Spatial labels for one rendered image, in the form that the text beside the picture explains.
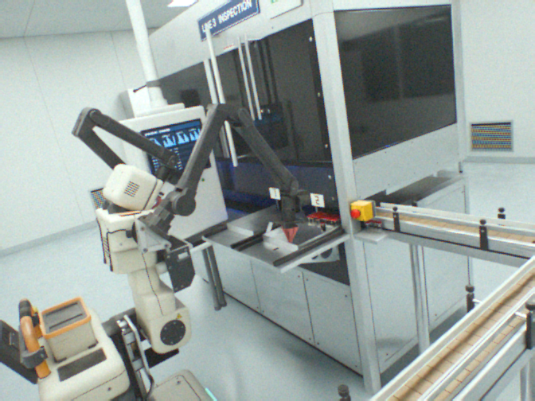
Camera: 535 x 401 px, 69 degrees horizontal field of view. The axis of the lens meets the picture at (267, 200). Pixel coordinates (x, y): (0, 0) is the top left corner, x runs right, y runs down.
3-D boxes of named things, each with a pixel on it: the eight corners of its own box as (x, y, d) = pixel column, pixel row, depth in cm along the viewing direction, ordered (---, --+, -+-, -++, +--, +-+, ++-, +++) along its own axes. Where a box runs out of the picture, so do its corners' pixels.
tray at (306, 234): (315, 218, 203) (314, 212, 202) (353, 226, 182) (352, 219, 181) (263, 241, 185) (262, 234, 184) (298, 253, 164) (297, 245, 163)
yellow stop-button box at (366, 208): (363, 214, 172) (361, 198, 170) (376, 216, 166) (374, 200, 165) (351, 219, 168) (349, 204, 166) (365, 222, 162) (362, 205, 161)
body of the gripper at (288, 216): (302, 223, 167) (302, 207, 166) (284, 227, 161) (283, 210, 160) (293, 221, 172) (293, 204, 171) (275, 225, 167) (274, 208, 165)
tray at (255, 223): (276, 209, 230) (275, 204, 229) (305, 216, 209) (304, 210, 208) (228, 229, 212) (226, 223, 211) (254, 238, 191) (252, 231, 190)
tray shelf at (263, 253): (271, 212, 235) (271, 208, 234) (361, 231, 178) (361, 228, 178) (202, 239, 209) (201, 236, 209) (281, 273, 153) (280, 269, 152)
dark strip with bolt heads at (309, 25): (332, 205, 178) (305, 21, 158) (339, 207, 175) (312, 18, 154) (330, 206, 178) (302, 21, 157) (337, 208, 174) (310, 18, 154)
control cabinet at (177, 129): (213, 216, 270) (186, 103, 250) (230, 219, 256) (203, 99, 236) (147, 243, 238) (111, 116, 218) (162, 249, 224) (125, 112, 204)
